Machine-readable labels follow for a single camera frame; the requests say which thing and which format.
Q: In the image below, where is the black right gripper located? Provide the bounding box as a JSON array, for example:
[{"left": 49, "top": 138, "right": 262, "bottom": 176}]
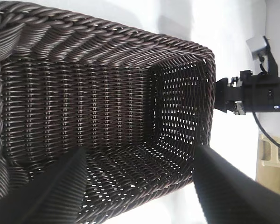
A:
[{"left": 215, "top": 69, "right": 280, "bottom": 116}]

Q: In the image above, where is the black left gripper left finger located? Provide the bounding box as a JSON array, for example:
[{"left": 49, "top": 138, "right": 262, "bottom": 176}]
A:
[{"left": 0, "top": 147, "right": 88, "bottom": 224}]

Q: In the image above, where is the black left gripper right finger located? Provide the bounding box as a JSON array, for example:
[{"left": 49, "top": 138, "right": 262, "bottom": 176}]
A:
[{"left": 192, "top": 144, "right": 280, "bottom": 224}]

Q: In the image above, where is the dark brown woven basket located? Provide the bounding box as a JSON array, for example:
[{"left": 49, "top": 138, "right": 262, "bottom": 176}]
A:
[{"left": 0, "top": 0, "right": 217, "bottom": 224}]

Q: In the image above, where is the beige wooden furniture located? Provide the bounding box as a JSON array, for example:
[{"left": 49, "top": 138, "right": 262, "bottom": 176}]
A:
[{"left": 255, "top": 134, "right": 280, "bottom": 194}]

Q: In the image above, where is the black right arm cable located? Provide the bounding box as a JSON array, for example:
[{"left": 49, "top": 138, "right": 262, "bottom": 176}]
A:
[{"left": 251, "top": 111, "right": 280, "bottom": 154}]

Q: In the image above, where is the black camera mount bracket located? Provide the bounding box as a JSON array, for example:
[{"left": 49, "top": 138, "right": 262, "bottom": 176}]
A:
[{"left": 259, "top": 36, "right": 280, "bottom": 77}]

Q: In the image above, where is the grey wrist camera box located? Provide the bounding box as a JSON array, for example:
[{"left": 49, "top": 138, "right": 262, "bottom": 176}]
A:
[{"left": 245, "top": 35, "right": 269, "bottom": 61}]

